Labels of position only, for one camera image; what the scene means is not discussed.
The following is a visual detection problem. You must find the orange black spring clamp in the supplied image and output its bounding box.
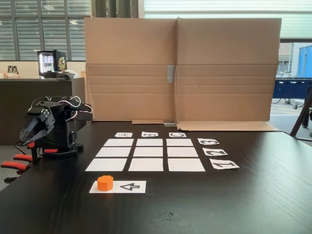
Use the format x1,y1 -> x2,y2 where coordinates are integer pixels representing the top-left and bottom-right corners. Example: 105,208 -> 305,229
0,153 -> 34,183

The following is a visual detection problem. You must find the white arrow paper sheet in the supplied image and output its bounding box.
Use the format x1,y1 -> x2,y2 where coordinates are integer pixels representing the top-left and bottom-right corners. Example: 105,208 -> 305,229
89,180 -> 147,194

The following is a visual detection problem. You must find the paper label number 1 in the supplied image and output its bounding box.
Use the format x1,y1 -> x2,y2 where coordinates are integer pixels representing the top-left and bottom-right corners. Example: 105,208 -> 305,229
209,158 -> 240,169

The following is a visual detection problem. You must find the white paper grid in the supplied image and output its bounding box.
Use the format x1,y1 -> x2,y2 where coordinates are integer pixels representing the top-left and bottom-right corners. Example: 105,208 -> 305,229
84,138 -> 206,172

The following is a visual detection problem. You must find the dark tripod leg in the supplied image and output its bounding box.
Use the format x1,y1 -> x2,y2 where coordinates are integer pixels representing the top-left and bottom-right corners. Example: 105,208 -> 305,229
290,85 -> 312,137

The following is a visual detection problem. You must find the brown cardboard panel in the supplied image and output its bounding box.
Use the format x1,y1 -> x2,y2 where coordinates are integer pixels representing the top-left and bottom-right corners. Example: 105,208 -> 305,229
84,17 -> 180,125
175,17 -> 282,132

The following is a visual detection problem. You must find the black clamp with red parts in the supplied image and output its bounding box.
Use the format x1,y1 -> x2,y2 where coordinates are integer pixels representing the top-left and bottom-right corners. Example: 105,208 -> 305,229
26,141 -> 60,164

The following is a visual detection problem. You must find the black mini fridge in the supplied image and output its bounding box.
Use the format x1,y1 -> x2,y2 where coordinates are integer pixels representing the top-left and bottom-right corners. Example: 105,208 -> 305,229
37,50 -> 67,79

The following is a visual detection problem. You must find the paper label number 3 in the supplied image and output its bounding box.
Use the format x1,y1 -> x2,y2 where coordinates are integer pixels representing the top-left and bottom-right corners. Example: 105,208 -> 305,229
197,138 -> 219,146

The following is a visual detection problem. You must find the black power cable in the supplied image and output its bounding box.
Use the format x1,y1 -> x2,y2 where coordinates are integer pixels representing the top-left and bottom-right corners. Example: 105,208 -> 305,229
14,140 -> 27,156

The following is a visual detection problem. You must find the clear tape patch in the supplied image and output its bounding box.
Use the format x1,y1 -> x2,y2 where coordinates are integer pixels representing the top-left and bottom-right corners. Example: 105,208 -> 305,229
151,212 -> 184,228

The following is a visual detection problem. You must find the paper label number 2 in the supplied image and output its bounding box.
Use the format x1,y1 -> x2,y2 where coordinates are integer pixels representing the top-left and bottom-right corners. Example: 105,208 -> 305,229
202,147 -> 229,156

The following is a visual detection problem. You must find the blue container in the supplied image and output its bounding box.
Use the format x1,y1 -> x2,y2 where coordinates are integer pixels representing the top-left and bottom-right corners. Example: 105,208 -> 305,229
299,45 -> 312,78

